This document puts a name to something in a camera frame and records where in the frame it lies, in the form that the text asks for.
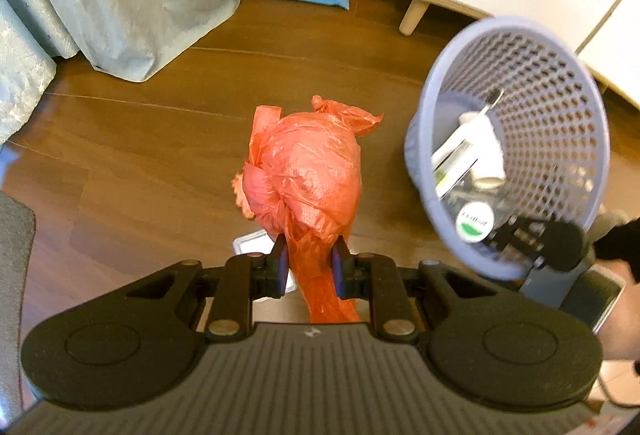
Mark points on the white medicine box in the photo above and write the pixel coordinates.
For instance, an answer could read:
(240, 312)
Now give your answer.
(452, 160)

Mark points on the person's right hand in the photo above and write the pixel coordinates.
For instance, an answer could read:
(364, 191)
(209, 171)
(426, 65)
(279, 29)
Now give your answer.
(625, 325)

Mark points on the crushed clear plastic bottle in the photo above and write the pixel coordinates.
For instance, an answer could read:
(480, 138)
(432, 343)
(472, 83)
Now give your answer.
(475, 222)

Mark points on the beige fuzzy slipper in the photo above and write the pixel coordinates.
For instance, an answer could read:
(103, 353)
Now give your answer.
(607, 222)

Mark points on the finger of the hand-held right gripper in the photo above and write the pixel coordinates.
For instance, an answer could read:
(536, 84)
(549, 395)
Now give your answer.
(520, 240)

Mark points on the white tissue roll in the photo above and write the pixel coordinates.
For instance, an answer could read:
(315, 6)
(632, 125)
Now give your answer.
(487, 155)

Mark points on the orange plastic bag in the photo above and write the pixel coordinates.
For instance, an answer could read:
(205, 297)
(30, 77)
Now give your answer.
(305, 175)

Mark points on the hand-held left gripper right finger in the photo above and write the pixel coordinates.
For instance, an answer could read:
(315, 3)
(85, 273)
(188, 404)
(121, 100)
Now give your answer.
(337, 270)

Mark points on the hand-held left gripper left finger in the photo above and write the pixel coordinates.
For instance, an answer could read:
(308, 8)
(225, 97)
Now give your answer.
(282, 265)

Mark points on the sheer star-print curtain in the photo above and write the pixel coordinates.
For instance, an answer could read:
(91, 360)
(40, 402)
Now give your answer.
(20, 65)

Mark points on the purple plastic basket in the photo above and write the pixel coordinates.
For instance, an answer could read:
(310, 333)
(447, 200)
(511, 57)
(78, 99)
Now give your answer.
(417, 155)

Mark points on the person's dark pants leg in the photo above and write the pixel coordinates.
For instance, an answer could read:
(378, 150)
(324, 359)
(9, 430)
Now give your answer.
(622, 240)

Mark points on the grey door mat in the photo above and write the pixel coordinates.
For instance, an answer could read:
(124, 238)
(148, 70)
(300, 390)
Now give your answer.
(15, 290)

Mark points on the clear plastic box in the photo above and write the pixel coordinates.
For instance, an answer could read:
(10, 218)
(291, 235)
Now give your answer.
(252, 242)

